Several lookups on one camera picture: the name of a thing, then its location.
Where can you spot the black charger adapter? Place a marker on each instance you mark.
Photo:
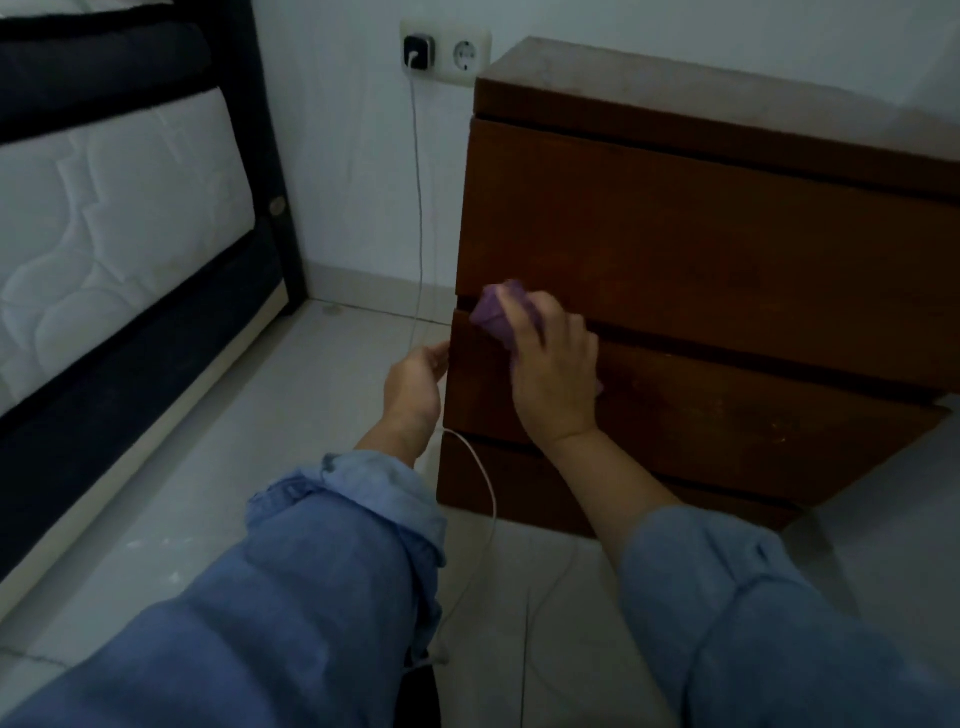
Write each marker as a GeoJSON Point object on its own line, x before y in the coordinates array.
{"type": "Point", "coordinates": [418, 51]}

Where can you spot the person's right fingers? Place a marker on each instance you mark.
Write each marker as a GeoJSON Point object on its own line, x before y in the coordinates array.
{"type": "Point", "coordinates": [541, 319]}

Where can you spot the black bed frame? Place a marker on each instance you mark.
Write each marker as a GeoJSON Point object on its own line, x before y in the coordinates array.
{"type": "Point", "coordinates": [112, 420]}

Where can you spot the person's left forearm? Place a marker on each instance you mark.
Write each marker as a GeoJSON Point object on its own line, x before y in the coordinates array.
{"type": "Point", "coordinates": [300, 592]}

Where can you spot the brown wooden nightstand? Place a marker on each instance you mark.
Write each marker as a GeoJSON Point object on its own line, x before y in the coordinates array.
{"type": "Point", "coordinates": [712, 247]}

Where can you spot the person's left fingers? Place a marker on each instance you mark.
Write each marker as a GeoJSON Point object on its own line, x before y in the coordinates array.
{"type": "Point", "coordinates": [435, 354]}

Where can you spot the person's right hand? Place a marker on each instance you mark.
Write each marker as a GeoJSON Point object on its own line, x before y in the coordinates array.
{"type": "Point", "coordinates": [555, 382]}

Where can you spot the person's left hand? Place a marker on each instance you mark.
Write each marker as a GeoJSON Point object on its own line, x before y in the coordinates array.
{"type": "Point", "coordinates": [411, 394]}

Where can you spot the white quilted mattress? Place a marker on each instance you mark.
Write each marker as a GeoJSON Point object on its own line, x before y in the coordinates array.
{"type": "Point", "coordinates": [112, 225]}

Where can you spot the person's right forearm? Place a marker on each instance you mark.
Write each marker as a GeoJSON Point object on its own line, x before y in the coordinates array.
{"type": "Point", "coordinates": [720, 600]}

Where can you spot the round bed frame bolt cap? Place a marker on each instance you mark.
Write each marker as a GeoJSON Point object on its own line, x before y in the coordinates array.
{"type": "Point", "coordinates": [277, 207]}

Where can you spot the dark mattress layer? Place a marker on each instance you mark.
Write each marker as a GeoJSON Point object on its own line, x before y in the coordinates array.
{"type": "Point", "coordinates": [97, 67]}

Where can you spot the purple cleaning cloth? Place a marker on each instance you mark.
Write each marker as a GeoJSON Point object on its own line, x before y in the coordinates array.
{"type": "Point", "coordinates": [493, 311]}

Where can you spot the white double wall socket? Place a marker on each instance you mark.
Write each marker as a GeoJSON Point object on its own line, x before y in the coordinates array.
{"type": "Point", "coordinates": [466, 52]}

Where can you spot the brown wooden drawer front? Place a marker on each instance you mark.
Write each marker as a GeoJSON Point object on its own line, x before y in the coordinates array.
{"type": "Point", "coordinates": [735, 427]}
{"type": "Point", "coordinates": [495, 480]}
{"type": "Point", "coordinates": [712, 247]}

